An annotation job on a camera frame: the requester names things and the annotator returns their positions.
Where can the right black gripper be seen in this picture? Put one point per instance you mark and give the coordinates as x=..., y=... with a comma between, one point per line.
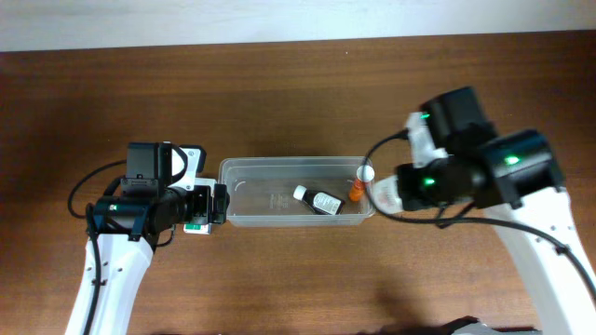
x=414, y=187

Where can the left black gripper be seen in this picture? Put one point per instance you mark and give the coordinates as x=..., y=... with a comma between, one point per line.
x=219, y=203

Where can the clear plastic container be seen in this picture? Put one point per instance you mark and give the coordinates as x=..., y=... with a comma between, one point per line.
x=261, y=190

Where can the white tube bottle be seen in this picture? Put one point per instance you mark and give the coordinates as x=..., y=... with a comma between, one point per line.
x=385, y=195

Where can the orange glue stick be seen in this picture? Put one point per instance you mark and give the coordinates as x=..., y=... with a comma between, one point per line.
x=364, y=175

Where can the small black white-capped bottle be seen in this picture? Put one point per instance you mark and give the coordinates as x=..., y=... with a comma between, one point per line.
x=320, y=202

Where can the white green medicine box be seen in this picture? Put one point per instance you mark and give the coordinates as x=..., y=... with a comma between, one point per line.
x=197, y=229

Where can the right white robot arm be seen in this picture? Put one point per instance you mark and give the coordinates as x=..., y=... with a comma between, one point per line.
x=517, y=184

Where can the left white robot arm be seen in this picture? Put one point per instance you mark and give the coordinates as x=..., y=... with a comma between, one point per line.
x=123, y=236

